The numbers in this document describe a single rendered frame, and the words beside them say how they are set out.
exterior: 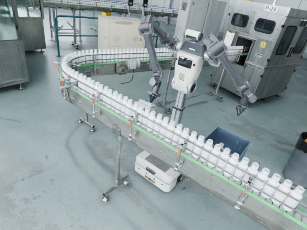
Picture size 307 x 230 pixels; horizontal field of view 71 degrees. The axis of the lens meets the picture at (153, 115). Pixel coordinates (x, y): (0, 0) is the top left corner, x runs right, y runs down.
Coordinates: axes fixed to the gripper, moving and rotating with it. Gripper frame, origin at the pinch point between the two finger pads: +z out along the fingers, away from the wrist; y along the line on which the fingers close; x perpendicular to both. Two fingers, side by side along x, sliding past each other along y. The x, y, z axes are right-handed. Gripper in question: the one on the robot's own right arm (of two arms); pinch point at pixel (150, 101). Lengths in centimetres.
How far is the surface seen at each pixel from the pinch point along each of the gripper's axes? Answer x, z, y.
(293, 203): -18, 12, 118
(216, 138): 50, 15, 53
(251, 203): -15, 26, 100
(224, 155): -18, 6, 75
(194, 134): -19, 3, 52
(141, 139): -14.5, 28.0, 12.4
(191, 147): -17, 13, 53
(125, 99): -18.1, 3.6, -12.6
